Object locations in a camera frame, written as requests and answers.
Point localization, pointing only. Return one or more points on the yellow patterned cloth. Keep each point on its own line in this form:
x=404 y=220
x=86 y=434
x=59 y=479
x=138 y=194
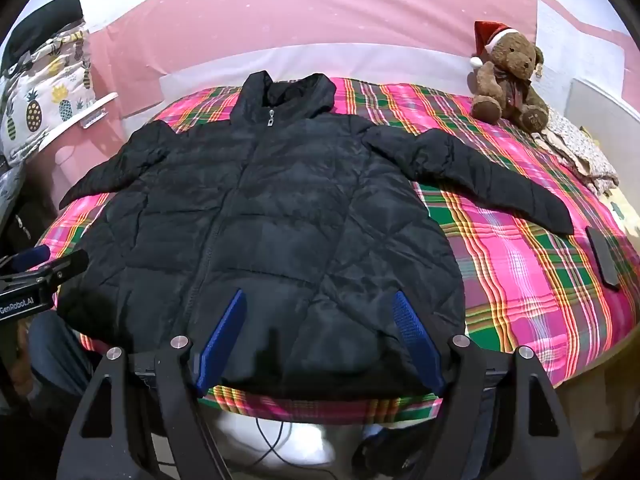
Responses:
x=622 y=210

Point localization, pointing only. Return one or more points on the black shoe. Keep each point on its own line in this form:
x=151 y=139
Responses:
x=390 y=452

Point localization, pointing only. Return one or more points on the black puffer jacket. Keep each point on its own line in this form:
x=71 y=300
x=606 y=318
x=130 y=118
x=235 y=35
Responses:
x=280 y=210

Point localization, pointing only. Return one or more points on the floral cloth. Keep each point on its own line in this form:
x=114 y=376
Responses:
x=580 y=155

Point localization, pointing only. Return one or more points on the pink green plaid blanket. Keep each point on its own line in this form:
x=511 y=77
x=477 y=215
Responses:
x=525 y=270

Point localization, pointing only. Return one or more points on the pineapple print pillow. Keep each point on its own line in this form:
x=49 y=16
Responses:
x=45 y=95

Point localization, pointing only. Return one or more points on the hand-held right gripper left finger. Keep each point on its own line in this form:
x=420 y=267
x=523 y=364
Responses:
x=222 y=340

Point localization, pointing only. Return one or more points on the black cushion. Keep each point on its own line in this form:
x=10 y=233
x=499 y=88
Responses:
x=45 y=25

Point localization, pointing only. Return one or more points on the person's leg in jeans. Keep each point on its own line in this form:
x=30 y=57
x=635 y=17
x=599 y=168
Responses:
x=55 y=355

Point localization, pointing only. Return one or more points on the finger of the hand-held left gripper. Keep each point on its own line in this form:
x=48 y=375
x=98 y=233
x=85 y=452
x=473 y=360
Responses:
x=32 y=254
x=65 y=264

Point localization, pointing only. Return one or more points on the white panel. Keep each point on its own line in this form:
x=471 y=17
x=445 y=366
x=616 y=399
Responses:
x=605 y=105

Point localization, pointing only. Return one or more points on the white plastic ledge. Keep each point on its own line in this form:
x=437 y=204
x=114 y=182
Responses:
x=80 y=117

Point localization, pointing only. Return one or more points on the black phone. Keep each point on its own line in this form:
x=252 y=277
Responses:
x=602 y=257

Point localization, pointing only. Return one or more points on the brown teddy bear santa hat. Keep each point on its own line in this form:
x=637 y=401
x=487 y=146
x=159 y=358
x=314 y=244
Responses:
x=510 y=85

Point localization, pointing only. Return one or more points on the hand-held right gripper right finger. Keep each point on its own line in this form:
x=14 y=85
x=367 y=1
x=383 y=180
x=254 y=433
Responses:
x=415 y=330

